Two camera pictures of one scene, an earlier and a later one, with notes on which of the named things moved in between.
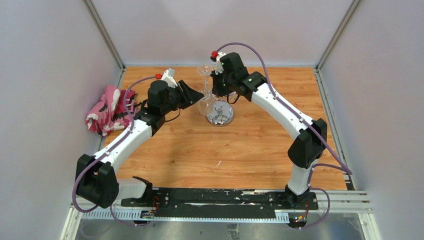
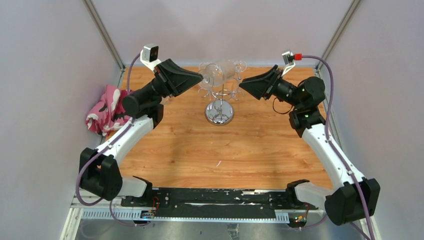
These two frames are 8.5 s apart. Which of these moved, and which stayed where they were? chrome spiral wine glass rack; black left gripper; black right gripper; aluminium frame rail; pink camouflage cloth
Moved: black left gripper; black right gripper
Stayed: chrome spiral wine glass rack; aluminium frame rail; pink camouflage cloth
